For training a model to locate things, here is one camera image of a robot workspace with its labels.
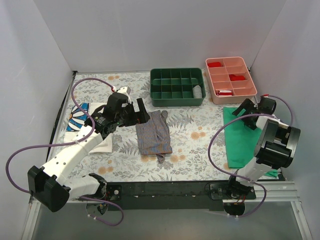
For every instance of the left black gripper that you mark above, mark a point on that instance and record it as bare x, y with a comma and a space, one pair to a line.
135, 115

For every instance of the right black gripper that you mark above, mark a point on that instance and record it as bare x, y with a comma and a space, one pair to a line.
250, 110

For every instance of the grey striped underwear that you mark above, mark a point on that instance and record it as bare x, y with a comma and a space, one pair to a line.
197, 92
153, 137

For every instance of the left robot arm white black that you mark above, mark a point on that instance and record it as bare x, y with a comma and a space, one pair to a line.
49, 183

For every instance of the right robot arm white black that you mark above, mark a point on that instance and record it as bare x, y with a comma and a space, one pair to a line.
258, 144

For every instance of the rolled grey striped underwear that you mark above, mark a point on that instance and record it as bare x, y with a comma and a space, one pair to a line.
197, 92

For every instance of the green folded cloth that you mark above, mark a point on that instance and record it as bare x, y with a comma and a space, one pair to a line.
240, 143

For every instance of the pink divided organizer tray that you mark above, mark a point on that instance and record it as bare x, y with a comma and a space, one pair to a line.
229, 80

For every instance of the red white rolled cloth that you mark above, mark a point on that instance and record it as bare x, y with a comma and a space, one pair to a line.
224, 92

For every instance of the red rolled cloth middle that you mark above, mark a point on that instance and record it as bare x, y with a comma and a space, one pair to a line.
234, 77

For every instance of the dark green divided organizer tray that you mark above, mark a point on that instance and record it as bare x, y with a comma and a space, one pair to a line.
173, 87

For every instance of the red rolled cloth top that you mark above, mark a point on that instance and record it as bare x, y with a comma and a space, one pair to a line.
216, 64

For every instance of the white cloth with blue flower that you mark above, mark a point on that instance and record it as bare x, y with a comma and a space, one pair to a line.
76, 121

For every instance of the floral patterned table mat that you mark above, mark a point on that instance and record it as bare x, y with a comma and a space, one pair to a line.
176, 144

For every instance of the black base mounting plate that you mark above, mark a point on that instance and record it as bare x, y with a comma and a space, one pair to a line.
172, 195

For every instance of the aluminium frame rail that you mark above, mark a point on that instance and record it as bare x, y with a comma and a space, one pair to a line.
275, 214

